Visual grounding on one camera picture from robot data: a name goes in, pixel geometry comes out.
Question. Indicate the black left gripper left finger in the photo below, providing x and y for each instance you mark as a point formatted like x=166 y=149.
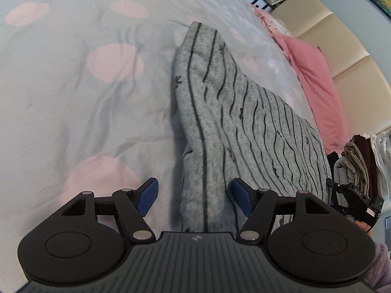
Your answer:
x=144 y=197

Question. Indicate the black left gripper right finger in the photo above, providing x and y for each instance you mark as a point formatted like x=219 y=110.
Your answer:
x=244 y=195

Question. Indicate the grey striped garment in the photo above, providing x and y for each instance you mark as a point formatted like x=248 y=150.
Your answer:
x=235 y=128

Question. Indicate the olive folded garment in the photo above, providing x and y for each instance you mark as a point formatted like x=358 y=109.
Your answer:
x=354 y=162

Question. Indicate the dark maroon folded garment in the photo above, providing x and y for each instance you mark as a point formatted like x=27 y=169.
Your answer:
x=365 y=149

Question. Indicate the white folded garment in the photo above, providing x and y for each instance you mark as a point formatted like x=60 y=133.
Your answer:
x=380 y=145

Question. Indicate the purple fuzzy sleeve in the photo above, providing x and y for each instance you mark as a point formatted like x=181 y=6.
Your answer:
x=378 y=276

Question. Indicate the beige padded headboard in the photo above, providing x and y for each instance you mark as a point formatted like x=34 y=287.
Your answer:
x=363 y=89

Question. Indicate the grey pink-dotted bed sheet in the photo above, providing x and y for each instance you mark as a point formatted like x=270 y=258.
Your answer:
x=88 y=102

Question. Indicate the pink patterned pillow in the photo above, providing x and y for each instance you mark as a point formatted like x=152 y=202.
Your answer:
x=273 y=25

